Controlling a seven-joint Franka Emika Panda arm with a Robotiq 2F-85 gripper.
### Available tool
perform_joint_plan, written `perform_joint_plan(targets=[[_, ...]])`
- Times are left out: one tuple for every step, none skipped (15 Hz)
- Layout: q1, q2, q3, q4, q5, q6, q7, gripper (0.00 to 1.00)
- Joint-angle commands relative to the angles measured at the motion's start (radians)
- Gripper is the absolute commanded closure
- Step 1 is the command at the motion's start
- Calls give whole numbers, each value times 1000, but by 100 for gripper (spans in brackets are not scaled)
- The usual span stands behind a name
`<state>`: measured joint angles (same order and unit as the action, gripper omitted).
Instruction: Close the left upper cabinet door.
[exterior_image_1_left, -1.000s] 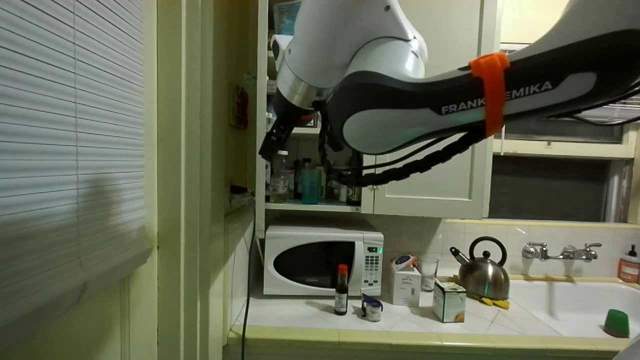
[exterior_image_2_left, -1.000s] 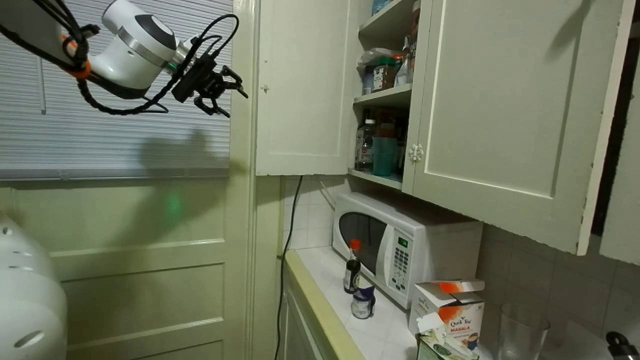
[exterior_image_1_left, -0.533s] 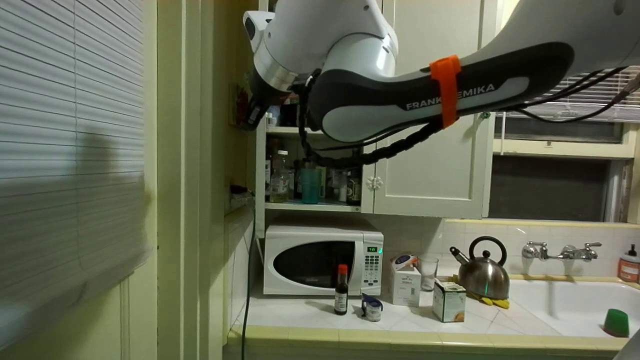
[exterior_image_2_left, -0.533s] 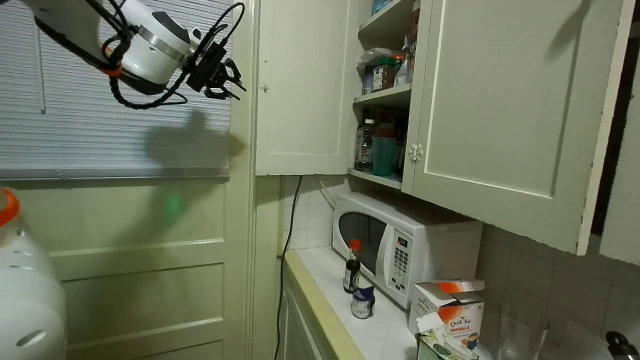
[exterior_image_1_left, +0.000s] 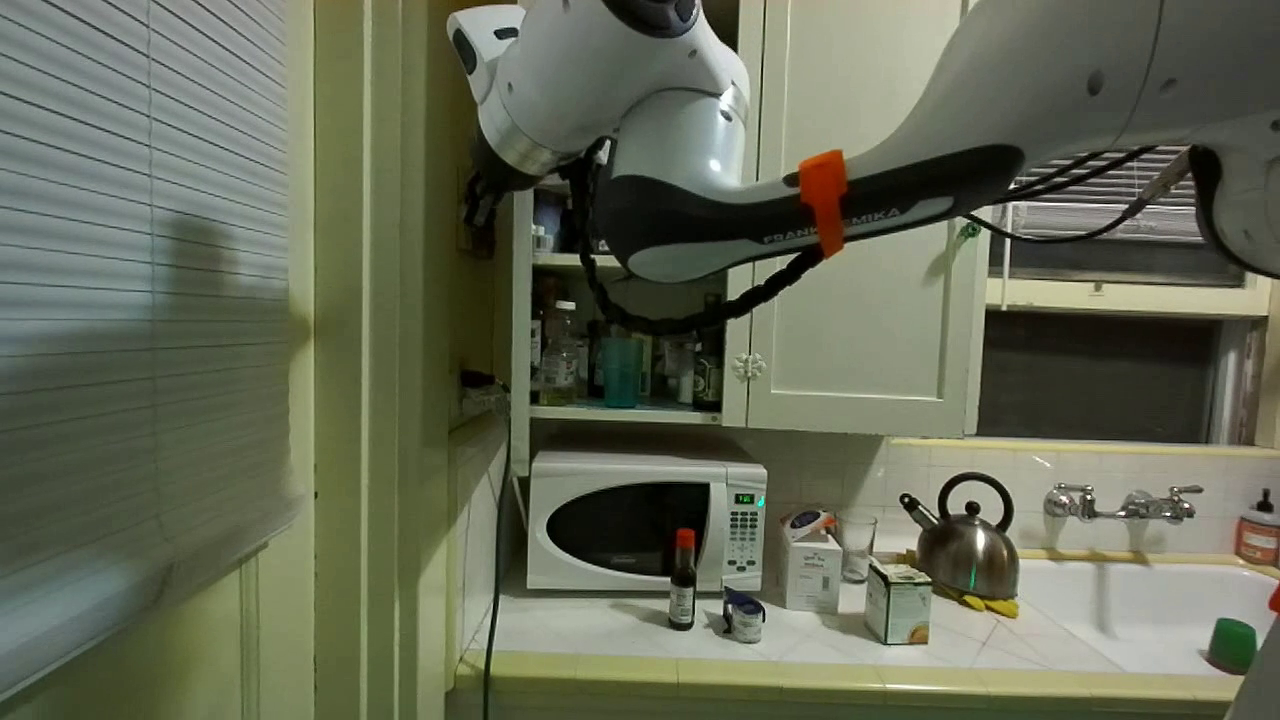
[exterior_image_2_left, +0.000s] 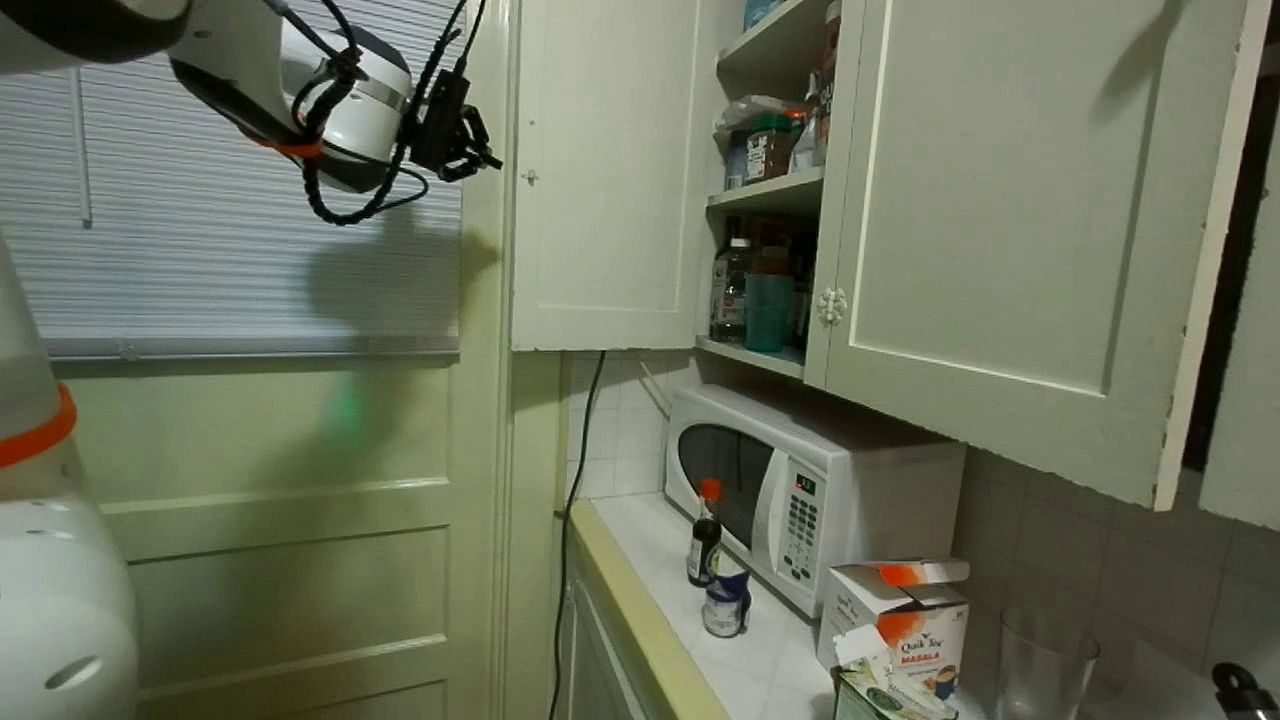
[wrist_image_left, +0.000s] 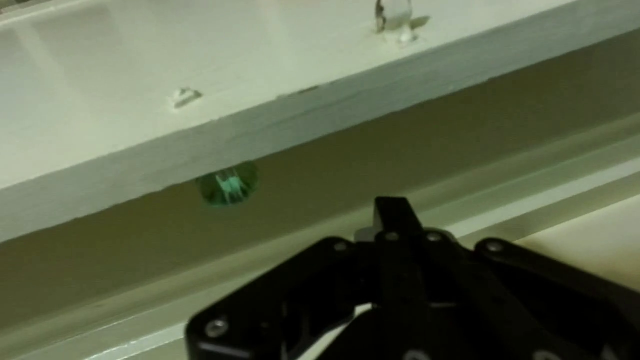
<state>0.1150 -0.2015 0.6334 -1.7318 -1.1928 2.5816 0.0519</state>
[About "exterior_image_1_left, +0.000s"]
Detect white sink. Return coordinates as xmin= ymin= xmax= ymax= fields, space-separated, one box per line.
xmin=1005 ymin=552 xmax=1280 ymax=679

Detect clear drinking glass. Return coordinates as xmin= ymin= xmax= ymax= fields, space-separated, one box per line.
xmin=838 ymin=509 xmax=879 ymax=584

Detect dark sauce bottle red cap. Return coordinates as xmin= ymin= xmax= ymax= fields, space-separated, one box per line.
xmin=668 ymin=528 xmax=698 ymax=632

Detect white microwave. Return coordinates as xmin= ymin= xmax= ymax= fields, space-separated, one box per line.
xmin=526 ymin=449 xmax=769 ymax=593

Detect chrome wall tap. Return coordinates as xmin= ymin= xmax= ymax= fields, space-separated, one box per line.
xmin=1043 ymin=483 xmax=1205 ymax=525

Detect row of small jars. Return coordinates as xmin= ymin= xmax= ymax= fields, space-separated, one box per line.
xmin=644 ymin=334 xmax=696 ymax=406

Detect black cable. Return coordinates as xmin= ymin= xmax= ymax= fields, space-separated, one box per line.
xmin=481 ymin=420 xmax=515 ymax=720

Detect open cabinet door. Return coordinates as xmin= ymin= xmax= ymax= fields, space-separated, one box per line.
xmin=447 ymin=0 xmax=513 ymax=441

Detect clear bottle white cap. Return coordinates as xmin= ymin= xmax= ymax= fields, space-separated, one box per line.
xmin=539 ymin=300 xmax=582 ymax=407

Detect yellow rubber gloves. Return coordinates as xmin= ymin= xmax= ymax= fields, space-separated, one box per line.
xmin=934 ymin=584 xmax=1021 ymax=619

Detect green plastic cup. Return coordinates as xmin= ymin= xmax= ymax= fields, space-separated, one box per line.
xmin=1205 ymin=617 xmax=1259 ymax=676

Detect window with dark pane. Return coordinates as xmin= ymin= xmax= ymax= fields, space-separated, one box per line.
xmin=976 ymin=146 xmax=1273 ymax=447

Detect white wall cabinet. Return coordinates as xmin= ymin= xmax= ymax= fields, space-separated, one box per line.
xmin=447 ymin=0 xmax=992 ymax=477

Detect closed cabinet door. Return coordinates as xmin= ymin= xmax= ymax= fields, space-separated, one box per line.
xmin=722 ymin=0 xmax=992 ymax=439

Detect orange soap bottle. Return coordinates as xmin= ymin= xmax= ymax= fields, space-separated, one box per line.
xmin=1235 ymin=488 xmax=1280 ymax=568

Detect microwave door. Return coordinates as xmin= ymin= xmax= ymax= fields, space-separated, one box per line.
xmin=529 ymin=470 xmax=724 ymax=592

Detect white window blind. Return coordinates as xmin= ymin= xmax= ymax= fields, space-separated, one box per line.
xmin=0 ymin=0 xmax=305 ymax=701

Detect small white orange packet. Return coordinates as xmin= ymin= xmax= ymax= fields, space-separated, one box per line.
xmin=781 ymin=509 xmax=837 ymax=542

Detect steel kettle black handle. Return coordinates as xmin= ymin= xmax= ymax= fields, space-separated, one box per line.
xmin=898 ymin=472 xmax=1022 ymax=601

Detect green white carton box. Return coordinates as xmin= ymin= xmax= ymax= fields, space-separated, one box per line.
xmin=864 ymin=559 xmax=934 ymax=646

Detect teal plastic cup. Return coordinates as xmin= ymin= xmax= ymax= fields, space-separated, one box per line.
xmin=601 ymin=336 xmax=645 ymax=410

